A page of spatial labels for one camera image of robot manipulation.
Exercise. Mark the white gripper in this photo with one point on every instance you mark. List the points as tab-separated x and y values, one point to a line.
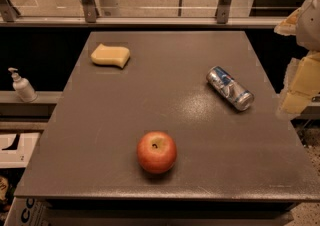
310	25

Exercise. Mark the yellow sponge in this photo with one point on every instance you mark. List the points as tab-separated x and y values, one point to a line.
110	55

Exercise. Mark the red apple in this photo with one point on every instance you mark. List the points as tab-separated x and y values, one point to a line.
156	152

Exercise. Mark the silver blue soda can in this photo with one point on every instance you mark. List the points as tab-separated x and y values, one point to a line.
237	95

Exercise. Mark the white pump bottle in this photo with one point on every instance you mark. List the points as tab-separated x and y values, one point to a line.
22	86

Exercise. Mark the white cardboard box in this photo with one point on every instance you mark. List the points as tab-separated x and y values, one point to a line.
16	149

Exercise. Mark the white printed box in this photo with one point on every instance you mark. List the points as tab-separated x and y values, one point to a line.
26	212

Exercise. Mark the left metal bracket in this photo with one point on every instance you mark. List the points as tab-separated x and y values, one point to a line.
8	11

